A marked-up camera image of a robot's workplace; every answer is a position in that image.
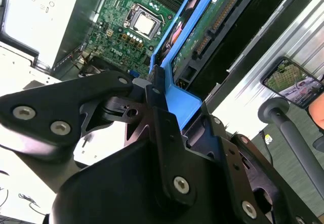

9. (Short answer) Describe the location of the person's hand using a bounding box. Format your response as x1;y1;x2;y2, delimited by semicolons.
307;96;324;133

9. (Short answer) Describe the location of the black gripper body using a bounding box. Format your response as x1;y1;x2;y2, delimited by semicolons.
43;138;244;224

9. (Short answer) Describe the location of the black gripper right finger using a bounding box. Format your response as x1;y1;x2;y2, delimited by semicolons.
182;102;318;224

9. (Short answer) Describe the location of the hard disk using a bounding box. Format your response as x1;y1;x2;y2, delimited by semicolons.
148;0;308;131

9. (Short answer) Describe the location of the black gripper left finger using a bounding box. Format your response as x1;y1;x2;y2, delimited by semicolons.
0;66;199;207

